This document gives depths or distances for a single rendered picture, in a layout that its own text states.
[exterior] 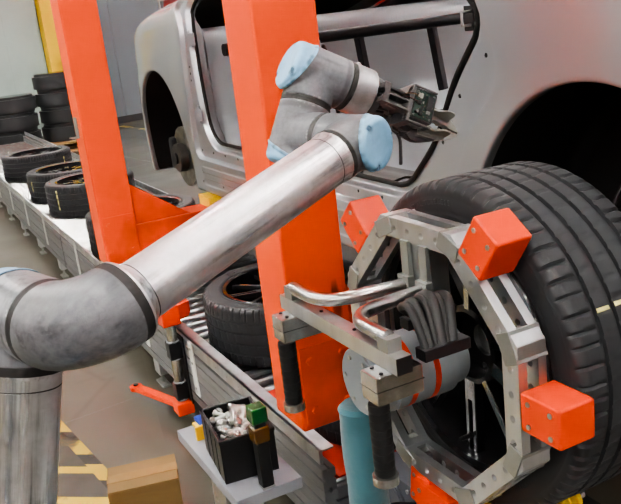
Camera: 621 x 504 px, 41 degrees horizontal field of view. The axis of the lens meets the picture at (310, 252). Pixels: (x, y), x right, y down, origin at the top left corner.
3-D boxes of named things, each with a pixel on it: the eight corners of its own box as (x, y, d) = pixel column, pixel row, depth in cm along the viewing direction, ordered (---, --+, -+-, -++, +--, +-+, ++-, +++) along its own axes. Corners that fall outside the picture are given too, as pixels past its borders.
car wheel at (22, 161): (85, 170, 812) (80, 146, 806) (20, 184, 773) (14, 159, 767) (58, 166, 862) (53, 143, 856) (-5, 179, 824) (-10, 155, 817)
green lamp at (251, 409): (269, 421, 191) (266, 406, 190) (253, 427, 189) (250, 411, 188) (261, 415, 194) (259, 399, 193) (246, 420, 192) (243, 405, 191)
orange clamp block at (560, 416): (555, 416, 139) (596, 437, 131) (519, 431, 136) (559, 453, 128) (554, 378, 137) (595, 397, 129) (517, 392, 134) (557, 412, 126)
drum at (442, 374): (476, 396, 157) (472, 327, 153) (381, 431, 148) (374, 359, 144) (432, 372, 169) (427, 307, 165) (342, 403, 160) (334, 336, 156)
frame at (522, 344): (555, 541, 145) (544, 243, 130) (526, 555, 142) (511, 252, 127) (386, 424, 192) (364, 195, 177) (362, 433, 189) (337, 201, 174)
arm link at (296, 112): (299, 163, 137) (318, 92, 138) (251, 158, 145) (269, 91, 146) (333, 179, 144) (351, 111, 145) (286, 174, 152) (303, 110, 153)
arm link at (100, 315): (44, 331, 93) (392, 98, 133) (-9, 310, 101) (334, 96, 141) (83, 411, 98) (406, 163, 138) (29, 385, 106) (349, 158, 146)
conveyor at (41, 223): (194, 255, 569) (185, 200, 558) (68, 285, 533) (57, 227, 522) (28, 157, 1158) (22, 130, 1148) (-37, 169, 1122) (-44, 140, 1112)
